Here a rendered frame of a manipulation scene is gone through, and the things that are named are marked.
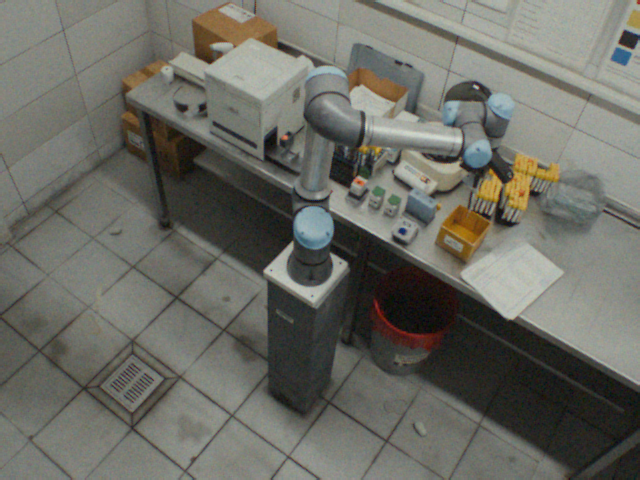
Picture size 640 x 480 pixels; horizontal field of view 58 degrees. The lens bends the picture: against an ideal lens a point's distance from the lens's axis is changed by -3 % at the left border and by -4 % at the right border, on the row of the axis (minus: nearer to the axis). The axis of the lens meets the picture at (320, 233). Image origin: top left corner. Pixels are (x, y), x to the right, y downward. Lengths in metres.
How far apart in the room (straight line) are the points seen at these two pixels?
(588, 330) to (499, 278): 0.33
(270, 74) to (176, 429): 1.50
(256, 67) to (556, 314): 1.35
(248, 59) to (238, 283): 1.19
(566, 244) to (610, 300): 0.26
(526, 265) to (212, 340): 1.46
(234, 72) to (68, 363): 1.51
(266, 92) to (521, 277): 1.08
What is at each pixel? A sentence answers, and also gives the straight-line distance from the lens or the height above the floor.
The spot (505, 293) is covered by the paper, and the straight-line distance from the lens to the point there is 2.03.
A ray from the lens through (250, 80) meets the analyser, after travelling 2.17.
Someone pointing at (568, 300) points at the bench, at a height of 0.88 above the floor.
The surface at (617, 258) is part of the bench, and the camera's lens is 2.34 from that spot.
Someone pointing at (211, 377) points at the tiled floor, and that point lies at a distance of 2.75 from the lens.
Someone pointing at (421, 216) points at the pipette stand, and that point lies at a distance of 2.12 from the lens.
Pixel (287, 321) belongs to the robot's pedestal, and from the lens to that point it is 2.07.
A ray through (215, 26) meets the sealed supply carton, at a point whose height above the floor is 1.06.
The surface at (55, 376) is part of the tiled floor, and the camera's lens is 2.90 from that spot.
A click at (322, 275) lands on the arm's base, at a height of 0.94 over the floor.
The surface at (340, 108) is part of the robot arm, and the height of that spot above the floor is 1.54.
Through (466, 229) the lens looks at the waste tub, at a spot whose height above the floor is 0.88.
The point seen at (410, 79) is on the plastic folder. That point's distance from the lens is 2.48.
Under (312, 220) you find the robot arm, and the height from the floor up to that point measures 1.13.
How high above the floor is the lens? 2.47
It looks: 51 degrees down
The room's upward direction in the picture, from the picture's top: 6 degrees clockwise
